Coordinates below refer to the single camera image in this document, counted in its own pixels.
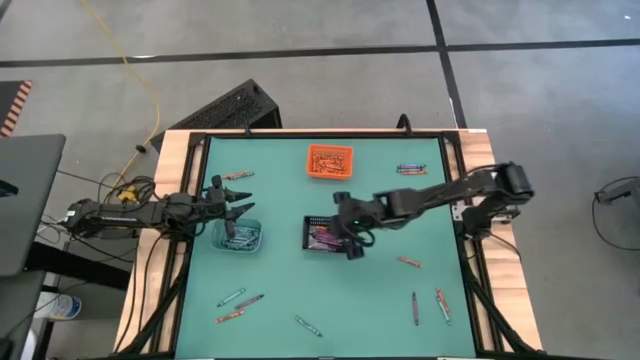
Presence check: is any striped floor mat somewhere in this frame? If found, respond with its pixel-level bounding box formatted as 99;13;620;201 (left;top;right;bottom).
0;79;34;139

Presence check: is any black computer tower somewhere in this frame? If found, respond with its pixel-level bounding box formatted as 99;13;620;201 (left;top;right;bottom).
149;78;283;153

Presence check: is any teal plastic bin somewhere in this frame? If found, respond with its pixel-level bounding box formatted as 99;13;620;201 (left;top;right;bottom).
210;218;264;254

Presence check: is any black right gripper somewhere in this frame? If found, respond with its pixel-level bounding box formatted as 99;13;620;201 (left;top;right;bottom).
332;191;389;261

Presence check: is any yellow floor cable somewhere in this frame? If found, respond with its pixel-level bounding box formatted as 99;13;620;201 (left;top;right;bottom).
79;0;162;202

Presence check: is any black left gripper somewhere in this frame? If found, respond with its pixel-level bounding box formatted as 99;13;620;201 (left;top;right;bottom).
202;174;256;239

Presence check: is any black desk base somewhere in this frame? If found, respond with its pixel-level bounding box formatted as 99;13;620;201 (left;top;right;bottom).
24;242;132;292

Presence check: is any grey stand foot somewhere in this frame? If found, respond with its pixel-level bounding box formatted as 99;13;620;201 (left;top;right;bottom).
593;175;640;205

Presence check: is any grey desk top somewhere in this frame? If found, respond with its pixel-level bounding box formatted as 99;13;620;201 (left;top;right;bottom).
0;133;67;279

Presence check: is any white plastic bottle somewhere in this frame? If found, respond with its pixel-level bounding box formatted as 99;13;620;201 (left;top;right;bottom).
33;292;83;322

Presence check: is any orange plastic basket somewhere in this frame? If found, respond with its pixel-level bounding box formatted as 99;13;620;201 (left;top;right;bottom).
306;143;355;180

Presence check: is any black table border frame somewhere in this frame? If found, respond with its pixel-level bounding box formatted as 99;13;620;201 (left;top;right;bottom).
172;130;484;359

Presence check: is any black plastic basket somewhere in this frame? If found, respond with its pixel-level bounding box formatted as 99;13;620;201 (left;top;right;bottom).
301;215;351;254

